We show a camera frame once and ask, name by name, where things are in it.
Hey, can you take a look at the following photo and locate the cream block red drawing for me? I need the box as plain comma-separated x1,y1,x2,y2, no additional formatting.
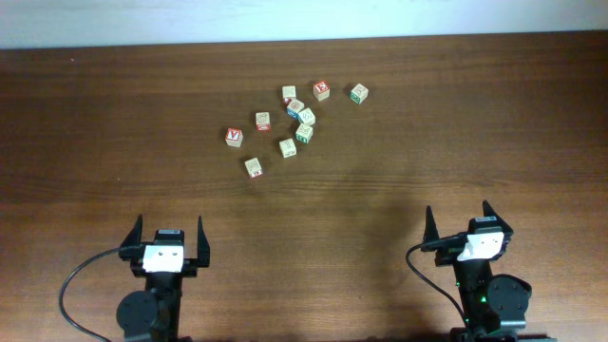
298,108,316,126

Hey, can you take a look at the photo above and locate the green letter R block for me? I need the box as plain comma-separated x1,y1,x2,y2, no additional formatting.
350,84,369,105

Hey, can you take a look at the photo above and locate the cream block red side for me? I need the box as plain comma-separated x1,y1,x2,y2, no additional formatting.
281,85,296,105

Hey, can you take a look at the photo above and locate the plain cream yellow block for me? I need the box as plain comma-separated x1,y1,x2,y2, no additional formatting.
279,139,297,158

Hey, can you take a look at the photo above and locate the blue letter D block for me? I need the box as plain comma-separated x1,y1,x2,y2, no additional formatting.
286,99,305,119

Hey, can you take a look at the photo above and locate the green edged letter block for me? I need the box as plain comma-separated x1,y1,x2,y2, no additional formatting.
295,123,314,143

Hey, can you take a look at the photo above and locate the K picture red block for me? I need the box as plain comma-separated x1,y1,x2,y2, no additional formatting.
244,158,263,179

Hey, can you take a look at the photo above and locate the red letter E block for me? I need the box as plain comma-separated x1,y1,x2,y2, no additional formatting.
313,81,331,101

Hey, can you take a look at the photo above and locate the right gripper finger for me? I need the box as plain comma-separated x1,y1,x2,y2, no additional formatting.
421,205,440,251
482,199,513,234

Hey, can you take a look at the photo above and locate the snail picture red block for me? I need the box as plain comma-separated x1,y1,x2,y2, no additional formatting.
256,112,271,131

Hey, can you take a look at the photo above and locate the left black cable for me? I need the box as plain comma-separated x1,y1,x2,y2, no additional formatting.
58,246,123,342

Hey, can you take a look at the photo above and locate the red letter A block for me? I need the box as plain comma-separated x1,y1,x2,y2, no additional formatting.
225,127,243,147

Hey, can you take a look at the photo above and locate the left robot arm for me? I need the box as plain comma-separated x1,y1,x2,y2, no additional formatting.
116,217,211,342

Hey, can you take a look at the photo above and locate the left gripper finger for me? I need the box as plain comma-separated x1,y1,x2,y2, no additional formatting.
119,215,143,259
197,217,210,267

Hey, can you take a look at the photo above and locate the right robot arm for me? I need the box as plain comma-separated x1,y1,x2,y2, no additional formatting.
416,201,551,341

